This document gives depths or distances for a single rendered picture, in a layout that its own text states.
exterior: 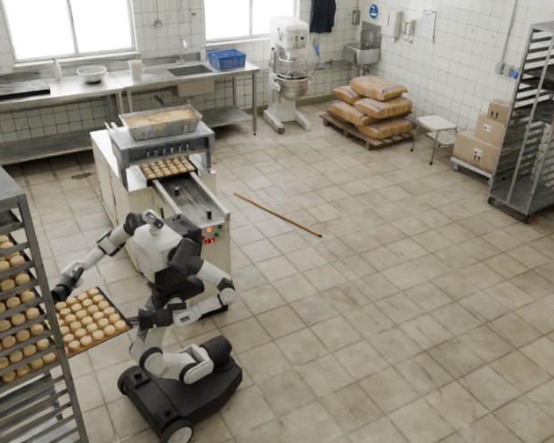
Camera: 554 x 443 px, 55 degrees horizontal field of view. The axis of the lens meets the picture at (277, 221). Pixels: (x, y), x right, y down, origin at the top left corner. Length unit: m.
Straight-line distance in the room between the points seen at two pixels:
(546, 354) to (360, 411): 1.48
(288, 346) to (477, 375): 1.29
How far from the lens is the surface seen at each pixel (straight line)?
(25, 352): 2.59
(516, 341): 4.38
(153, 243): 2.70
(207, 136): 4.20
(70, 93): 6.31
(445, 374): 3.94
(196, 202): 3.92
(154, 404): 3.39
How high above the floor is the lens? 2.76
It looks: 31 degrees down
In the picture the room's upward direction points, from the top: 1 degrees clockwise
